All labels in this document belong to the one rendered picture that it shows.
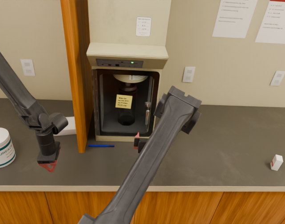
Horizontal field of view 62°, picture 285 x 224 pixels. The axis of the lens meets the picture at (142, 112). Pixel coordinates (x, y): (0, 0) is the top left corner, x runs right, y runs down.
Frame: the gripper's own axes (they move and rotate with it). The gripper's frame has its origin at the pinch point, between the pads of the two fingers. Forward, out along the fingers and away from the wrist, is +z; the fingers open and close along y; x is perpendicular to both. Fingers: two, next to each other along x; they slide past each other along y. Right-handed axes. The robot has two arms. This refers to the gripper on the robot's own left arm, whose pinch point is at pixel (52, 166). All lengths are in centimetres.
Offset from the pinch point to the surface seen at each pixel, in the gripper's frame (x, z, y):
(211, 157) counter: -77, 17, 20
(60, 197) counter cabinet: 1.8, 29.4, 4.7
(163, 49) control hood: -45, -40, 28
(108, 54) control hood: -23, -40, 21
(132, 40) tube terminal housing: -32, -42, 32
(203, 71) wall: -83, -7, 74
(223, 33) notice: -89, -33, 74
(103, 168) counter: -19.2, 16.4, 12.0
